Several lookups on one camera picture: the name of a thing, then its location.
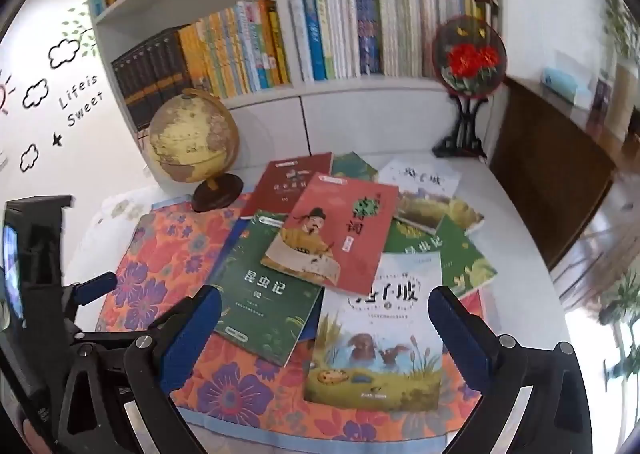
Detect green insect book 02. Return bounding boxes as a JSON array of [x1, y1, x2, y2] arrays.
[[209, 210, 322, 367]]

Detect green insect book 03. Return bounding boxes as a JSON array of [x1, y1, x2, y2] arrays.
[[384, 216, 497, 299]]

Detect white rabbit hill book 2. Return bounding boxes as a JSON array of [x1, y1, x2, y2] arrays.
[[304, 252, 442, 412]]

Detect dark red fairy tale book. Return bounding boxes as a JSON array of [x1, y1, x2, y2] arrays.
[[240, 153, 333, 219]]

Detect red poetry book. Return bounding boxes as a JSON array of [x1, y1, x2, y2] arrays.
[[262, 172, 399, 296]]

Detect floral orange table mat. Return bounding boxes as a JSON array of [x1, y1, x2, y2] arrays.
[[96, 197, 480, 448]]

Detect large blue book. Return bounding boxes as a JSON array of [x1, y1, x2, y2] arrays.
[[218, 218, 250, 260]]

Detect antique yellow globe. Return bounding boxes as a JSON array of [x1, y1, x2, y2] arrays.
[[145, 88, 243, 212]]

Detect white rabbit hill book far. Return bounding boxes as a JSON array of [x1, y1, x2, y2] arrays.
[[376, 158, 485, 234]]

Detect dark wooden cabinet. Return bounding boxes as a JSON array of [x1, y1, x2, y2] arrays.
[[489, 77, 622, 269]]

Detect black book set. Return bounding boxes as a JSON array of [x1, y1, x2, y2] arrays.
[[112, 26, 192, 131]]

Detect dark green insect book far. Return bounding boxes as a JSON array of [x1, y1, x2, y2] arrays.
[[331, 152, 378, 181]]

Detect yellow orange book row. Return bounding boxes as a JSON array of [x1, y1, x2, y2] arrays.
[[177, 0, 291, 99]]

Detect light blue box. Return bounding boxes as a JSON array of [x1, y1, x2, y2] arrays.
[[541, 67, 592, 110]]

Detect round embroidered flower ornament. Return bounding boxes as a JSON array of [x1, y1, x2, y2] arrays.
[[432, 15, 508, 159]]

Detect white bookshelf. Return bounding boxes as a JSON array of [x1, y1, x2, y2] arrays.
[[81, 0, 509, 175]]

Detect white blue book row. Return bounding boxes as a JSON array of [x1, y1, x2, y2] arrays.
[[290, 0, 500, 82]]

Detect potted green plant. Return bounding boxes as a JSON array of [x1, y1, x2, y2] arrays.
[[603, 0, 639, 64]]

